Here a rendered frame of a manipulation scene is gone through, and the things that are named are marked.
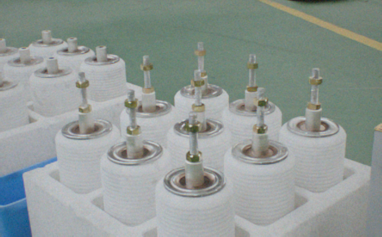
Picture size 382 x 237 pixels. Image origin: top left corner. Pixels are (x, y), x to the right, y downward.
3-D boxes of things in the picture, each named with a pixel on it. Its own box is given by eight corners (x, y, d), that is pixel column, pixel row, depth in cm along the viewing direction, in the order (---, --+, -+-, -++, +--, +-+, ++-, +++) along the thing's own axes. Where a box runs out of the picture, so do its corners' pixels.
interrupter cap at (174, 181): (176, 205, 61) (176, 200, 61) (154, 177, 68) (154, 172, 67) (237, 191, 64) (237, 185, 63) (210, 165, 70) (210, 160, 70)
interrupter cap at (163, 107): (129, 122, 85) (128, 117, 85) (123, 105, 92) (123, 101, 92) (176, 116, 87) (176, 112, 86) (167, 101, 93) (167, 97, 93)
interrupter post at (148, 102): (142, 114, 88) (141, 95, 87) (140, 109, 90) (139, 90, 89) (157, 113, 88) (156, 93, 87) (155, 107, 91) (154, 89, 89)
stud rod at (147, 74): (145, 102, 88) (142, 57, 85) (145, 100, 89) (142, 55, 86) (151, 102, 88) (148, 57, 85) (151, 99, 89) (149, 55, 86)
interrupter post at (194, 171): (189, 190, 64) (188, 165, 63) (181, 181, 66) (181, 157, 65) (208, 186, 65) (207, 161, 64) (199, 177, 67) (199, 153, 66)
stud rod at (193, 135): (191, 174, 64) (189, 114, 62) (189, 169, 65) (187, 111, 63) (199, 172, 65) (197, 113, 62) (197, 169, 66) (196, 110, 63)
